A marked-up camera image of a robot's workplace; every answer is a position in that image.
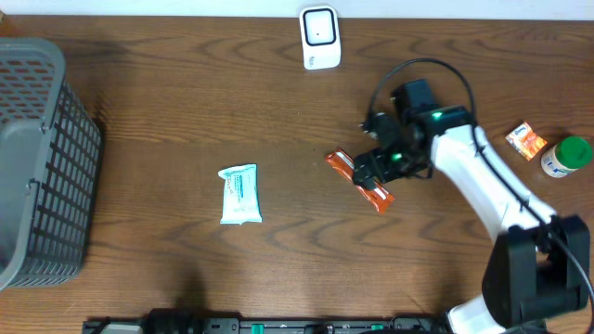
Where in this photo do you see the orange chocolate bar wrapper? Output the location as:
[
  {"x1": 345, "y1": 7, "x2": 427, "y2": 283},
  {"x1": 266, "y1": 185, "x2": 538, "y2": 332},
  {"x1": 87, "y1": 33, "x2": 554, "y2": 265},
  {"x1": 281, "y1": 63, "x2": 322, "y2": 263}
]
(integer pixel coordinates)
[{"x1": 325, "y1": 148, "x2": 395, "y2": 214}]

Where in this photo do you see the small orange snack packet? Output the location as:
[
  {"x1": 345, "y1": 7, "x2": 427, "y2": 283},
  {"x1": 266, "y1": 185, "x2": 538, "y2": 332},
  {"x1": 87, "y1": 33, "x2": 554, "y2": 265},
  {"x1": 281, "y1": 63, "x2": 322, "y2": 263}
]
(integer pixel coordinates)
[{"x1": 505, "y1": 122, "x2": 548, "y2": 161}]

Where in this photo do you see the teal wet wipes pack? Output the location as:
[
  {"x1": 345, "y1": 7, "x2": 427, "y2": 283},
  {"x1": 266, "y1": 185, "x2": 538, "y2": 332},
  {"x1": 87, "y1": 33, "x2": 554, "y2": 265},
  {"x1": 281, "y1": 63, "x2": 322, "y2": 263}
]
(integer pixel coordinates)
[{"x1": 218, "y1": 163, "x2": 263, "y2": 225}]

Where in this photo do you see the green lid jar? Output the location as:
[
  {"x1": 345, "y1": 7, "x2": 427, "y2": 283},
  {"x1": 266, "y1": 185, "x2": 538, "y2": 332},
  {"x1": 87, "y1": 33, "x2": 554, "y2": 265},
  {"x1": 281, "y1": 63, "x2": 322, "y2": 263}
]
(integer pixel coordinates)
[{"x1": 540, "y1": 135, "x2": 593, "y2": 178}]

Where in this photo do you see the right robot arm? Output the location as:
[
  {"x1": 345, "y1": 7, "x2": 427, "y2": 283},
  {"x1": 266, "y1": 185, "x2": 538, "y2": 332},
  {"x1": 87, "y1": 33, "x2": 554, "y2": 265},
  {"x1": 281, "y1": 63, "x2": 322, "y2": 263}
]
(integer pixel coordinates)
[{"x1": 353, "y1": 106, "x2": 593, "y2": 333}]

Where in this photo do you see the white barcode scanner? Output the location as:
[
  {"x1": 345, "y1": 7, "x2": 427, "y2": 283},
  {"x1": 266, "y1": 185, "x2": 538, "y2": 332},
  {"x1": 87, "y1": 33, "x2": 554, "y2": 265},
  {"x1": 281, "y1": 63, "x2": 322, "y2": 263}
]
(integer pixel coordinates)
[{"x1": 299, "y1": 5, "x2": 342, "y2": 71}]

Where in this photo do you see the grey plastic basket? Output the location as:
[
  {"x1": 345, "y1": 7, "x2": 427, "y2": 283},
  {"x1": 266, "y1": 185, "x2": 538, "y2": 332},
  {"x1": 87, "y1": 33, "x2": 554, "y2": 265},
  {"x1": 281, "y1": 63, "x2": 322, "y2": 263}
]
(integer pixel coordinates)
[{"x1": 1, "y1": 37, "x2": 104, "y2": 289}]

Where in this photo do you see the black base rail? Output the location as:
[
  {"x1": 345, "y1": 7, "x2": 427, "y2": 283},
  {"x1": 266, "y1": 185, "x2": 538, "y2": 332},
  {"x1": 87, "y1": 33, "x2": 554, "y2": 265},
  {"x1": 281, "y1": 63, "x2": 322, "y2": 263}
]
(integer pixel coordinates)
[{"x1": 81, "y1": 309, "x2": 452, "y2": 334}]

